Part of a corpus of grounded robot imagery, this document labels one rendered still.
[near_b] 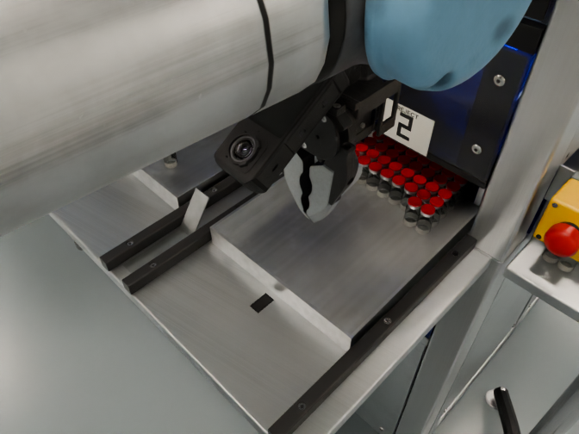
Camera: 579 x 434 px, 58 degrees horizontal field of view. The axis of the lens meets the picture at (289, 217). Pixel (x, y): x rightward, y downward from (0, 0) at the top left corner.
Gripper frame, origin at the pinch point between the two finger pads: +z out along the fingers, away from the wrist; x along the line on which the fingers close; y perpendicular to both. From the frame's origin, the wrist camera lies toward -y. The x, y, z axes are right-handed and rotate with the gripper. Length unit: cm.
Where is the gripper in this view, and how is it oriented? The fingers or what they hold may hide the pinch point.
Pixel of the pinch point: (308, 213)
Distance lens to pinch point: 51.2
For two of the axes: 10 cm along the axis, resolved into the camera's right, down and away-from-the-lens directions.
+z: 0.0, 6.9, 7.2
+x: -7.1, -5.1, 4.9
